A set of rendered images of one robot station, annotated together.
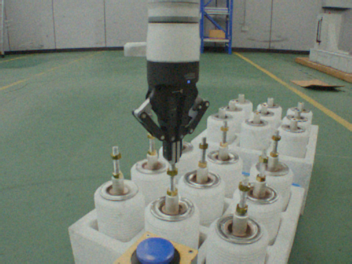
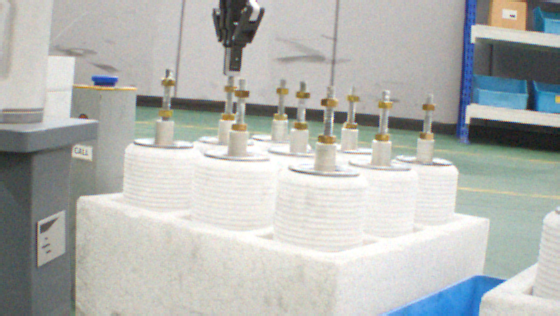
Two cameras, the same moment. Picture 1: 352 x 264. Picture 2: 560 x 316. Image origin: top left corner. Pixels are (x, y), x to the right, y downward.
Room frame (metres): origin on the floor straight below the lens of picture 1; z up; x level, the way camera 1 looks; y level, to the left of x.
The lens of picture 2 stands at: (0.63, -1.08, 0.35)
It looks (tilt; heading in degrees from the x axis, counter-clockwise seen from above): 6 degrees down; 96
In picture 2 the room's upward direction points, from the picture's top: 5 degrees clockwise
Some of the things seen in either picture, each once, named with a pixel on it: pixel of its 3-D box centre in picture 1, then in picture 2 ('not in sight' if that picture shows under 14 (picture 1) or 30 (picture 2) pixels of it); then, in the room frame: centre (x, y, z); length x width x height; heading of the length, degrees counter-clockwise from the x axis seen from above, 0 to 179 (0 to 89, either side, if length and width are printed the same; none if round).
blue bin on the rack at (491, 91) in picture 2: not in sight; (499, 91); (1.49, 4.49, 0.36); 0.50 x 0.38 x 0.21; 88
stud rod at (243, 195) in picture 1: (243, 198); (166, 98); (0.37, -0.11, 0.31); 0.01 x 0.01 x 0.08; 42
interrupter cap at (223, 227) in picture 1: (238, 228); (163, 144); (0.37, -0.11, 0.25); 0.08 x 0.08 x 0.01
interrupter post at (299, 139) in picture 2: (202, 173); (298, 143); (0.53, -0.06, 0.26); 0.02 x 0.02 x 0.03
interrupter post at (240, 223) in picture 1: (240, 222); (164, 134); (0.37, -0.11, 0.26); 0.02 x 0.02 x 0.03
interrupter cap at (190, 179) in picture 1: (201, 179); (297, 153); (0.53, -0.06, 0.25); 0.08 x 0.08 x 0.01
